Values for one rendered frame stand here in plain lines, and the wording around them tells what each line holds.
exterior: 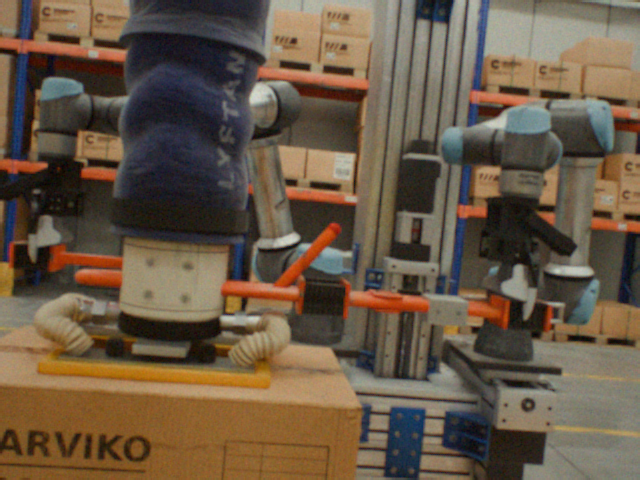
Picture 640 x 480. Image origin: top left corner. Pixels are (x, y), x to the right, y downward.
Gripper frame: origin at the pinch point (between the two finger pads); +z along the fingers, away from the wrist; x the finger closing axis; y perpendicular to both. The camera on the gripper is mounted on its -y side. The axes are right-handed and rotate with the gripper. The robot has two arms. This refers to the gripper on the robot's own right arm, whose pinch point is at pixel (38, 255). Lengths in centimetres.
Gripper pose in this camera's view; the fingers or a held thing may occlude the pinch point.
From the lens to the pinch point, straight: 147.4
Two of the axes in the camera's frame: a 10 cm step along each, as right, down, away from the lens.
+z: -1.0, 9.9, 0.5
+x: -1.0, -0.6, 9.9
